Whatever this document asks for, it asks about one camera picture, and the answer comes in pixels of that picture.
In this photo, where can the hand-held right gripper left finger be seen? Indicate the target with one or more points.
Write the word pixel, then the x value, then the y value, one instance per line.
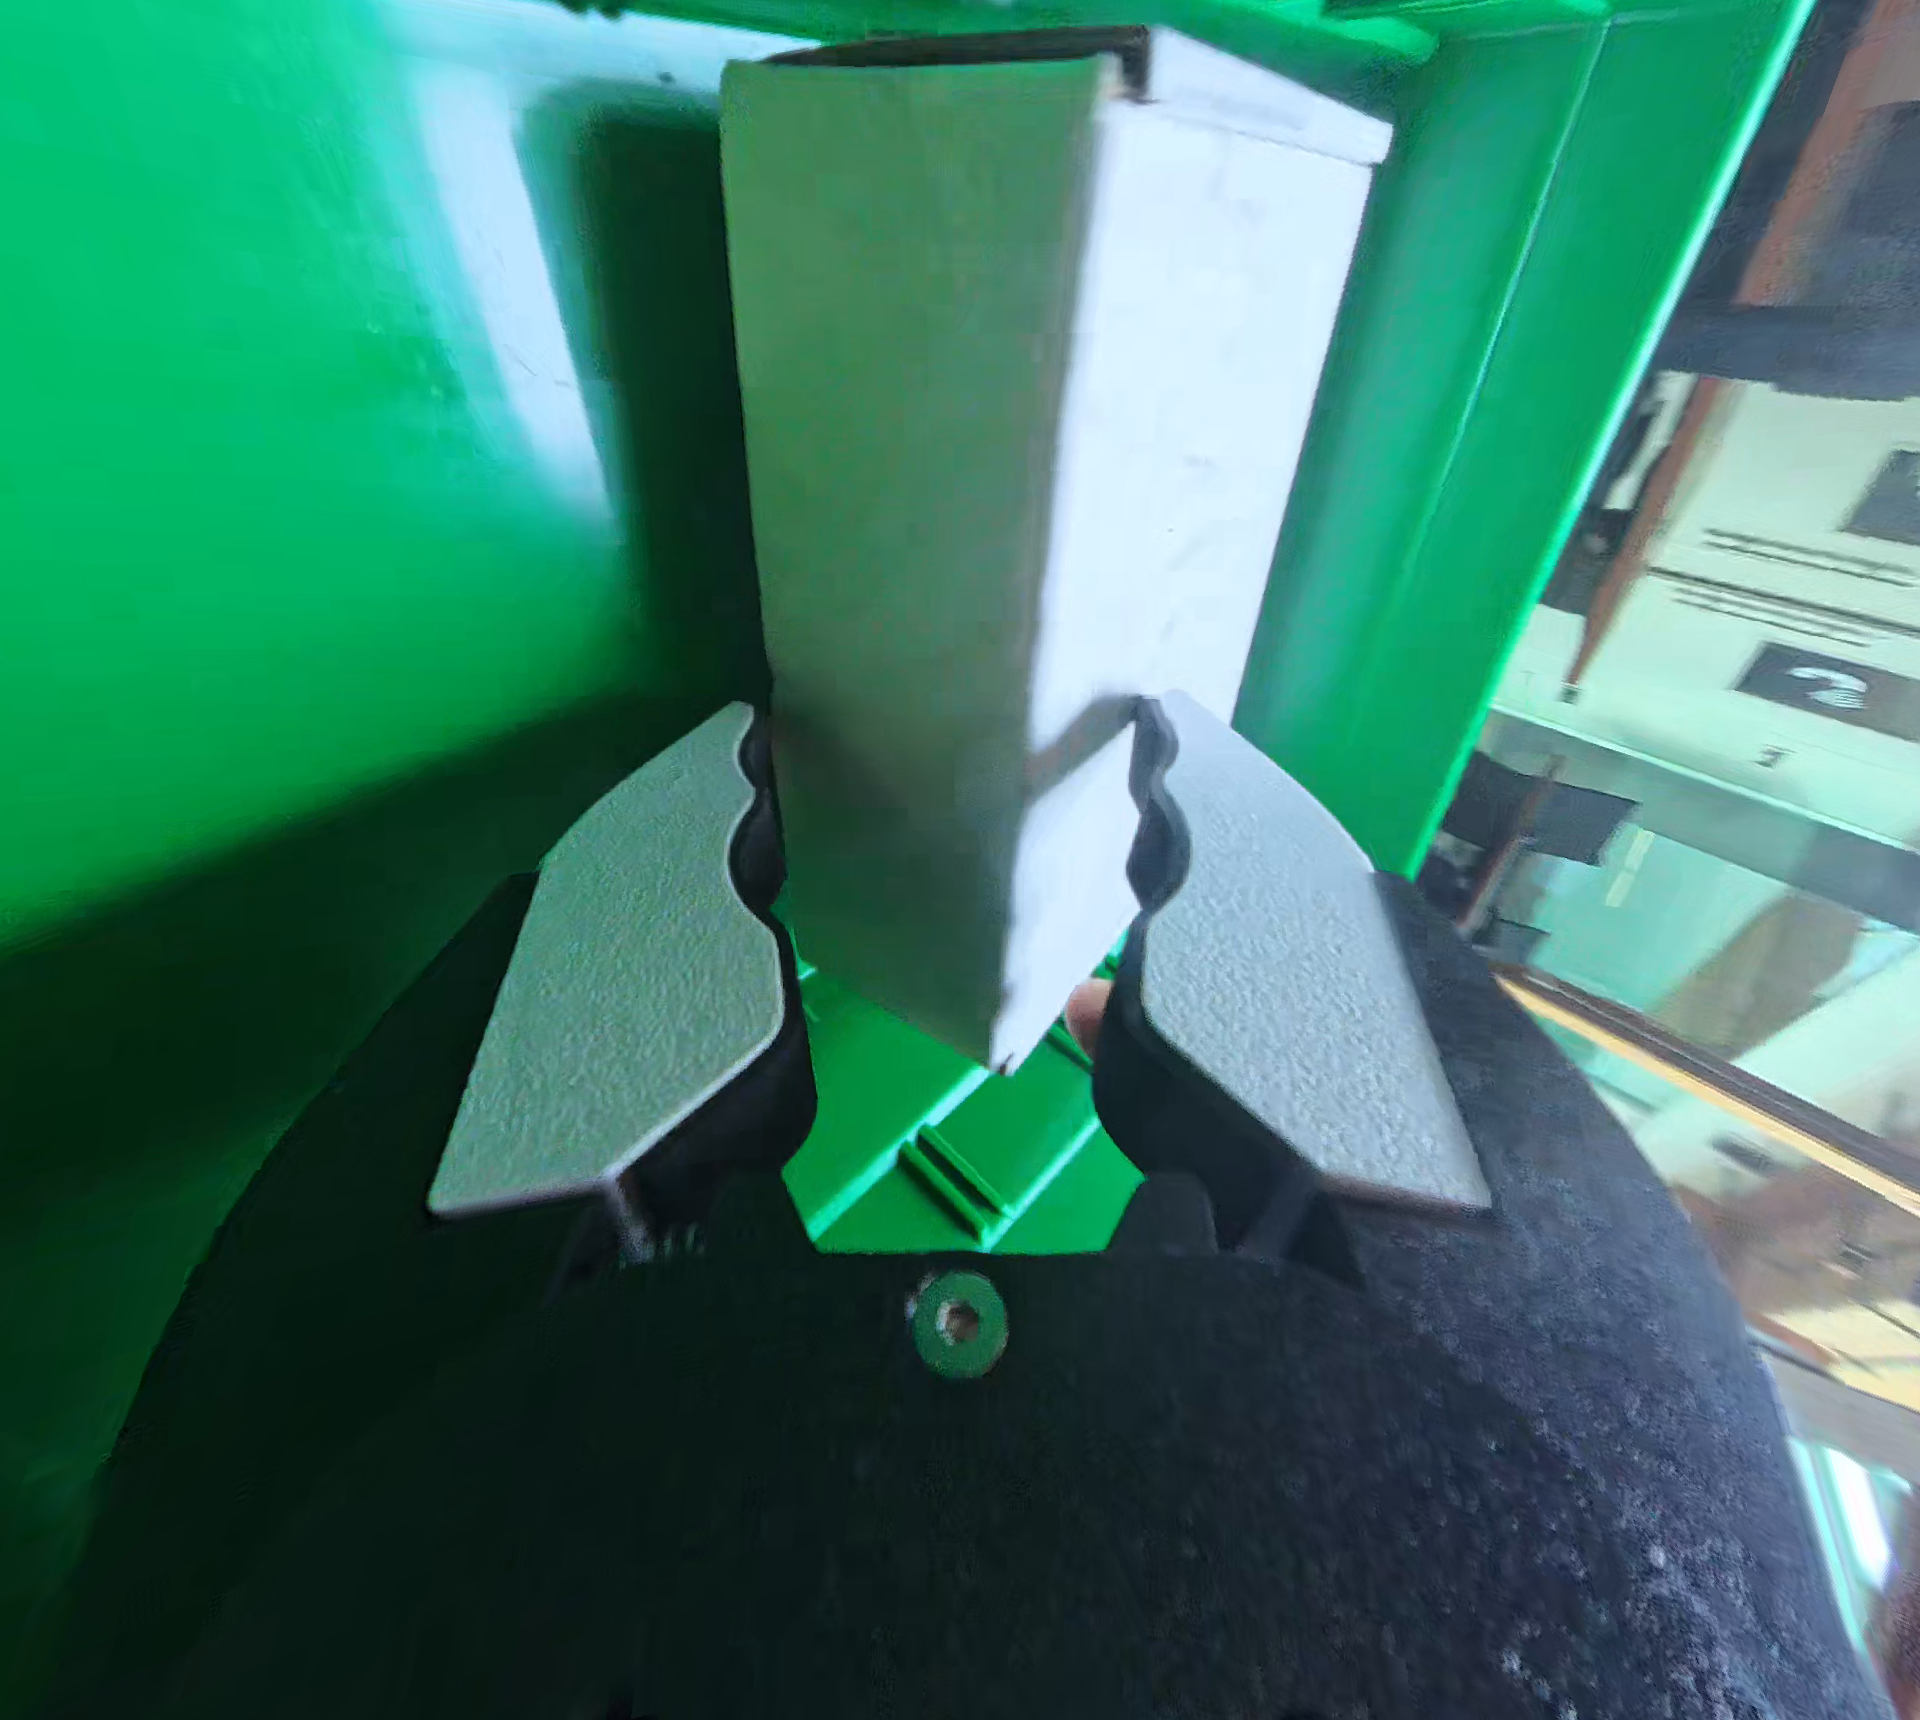
pixel 631 985

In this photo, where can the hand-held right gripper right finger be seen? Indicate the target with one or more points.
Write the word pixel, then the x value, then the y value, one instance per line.
pixel 1290 985

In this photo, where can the white rectangular box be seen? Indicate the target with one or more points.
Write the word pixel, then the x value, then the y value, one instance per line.
pixel 960 474

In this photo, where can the green plastic crate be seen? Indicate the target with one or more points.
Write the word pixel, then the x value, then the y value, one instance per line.
pixel 301 474

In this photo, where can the black printed sign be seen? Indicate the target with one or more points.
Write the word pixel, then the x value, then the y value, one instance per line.
pixel 1813 682

